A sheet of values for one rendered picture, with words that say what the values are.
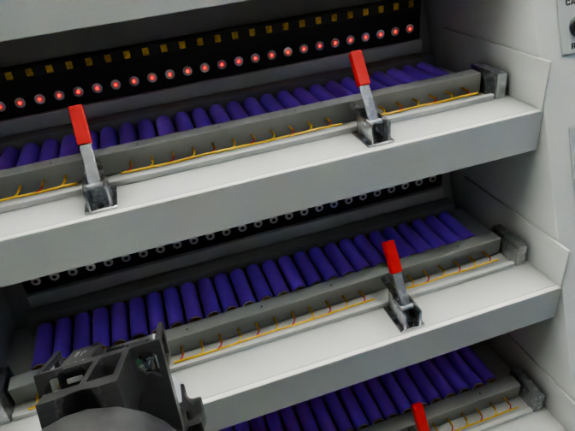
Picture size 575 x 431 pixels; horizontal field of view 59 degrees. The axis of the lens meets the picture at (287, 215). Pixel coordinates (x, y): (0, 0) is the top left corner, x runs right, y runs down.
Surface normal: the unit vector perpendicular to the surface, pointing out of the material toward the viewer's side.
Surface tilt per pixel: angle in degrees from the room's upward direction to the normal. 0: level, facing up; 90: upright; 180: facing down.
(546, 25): 90
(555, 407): 90
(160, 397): 81
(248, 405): 111
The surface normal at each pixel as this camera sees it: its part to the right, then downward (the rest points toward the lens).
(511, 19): -0.95, 0.25
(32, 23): 0.30, 0.48
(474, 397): -0.11, -0.84
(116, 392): 0.21, 0.00
